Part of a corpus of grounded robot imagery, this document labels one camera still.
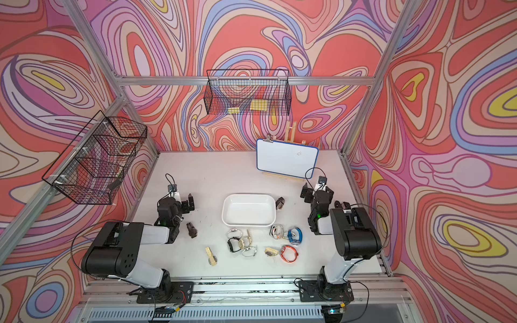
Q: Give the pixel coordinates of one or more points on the black wire basket left wall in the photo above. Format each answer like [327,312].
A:
[93,166]

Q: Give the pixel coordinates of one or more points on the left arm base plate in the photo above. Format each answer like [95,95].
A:
[175,292]

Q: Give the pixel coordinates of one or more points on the white plastic storage box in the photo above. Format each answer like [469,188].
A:
[249,210]

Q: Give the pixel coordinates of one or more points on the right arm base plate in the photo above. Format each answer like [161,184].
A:
[321,291]

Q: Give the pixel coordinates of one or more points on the white pink strap watch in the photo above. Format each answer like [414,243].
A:
[234,233]

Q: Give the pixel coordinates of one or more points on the beige long strap watch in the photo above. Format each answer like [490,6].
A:
[211,257]

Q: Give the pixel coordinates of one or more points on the black wire basket wall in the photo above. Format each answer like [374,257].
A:
[93,166]
[237,87]

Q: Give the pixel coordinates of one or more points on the black smart watch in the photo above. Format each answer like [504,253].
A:
[234,244]

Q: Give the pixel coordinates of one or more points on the aluminium rail front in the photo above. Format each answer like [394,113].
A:
[277,299]

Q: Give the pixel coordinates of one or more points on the black wire basket back wall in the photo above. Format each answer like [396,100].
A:
[237,87]

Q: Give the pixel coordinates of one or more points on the beige strap watch near red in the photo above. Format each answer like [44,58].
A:
[271,252]

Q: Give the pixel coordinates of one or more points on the red translucent watch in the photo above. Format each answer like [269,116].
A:
[289,254]

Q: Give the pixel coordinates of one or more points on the yellow sticky note small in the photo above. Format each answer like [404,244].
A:
[233,110]

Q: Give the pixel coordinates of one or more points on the small whiteboard blue frame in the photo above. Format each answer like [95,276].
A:
[287,158]

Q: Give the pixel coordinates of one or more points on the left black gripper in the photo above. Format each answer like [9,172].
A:
[184,208]

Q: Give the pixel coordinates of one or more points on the white orange strap watch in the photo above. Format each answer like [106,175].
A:
[277,231]

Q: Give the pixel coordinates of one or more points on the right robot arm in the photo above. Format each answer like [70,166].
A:
[355,236]

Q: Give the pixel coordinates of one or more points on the wooden easel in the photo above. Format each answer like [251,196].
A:
[290,133]

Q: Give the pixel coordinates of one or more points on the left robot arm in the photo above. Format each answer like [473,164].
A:
[114,254]

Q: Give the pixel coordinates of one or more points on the yellow sticky note large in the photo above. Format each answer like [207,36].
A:
[260,105]

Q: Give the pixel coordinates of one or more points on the cream strap gold watch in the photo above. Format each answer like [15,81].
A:
[245,241]

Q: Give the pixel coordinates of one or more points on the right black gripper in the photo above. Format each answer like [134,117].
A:
[307,192]

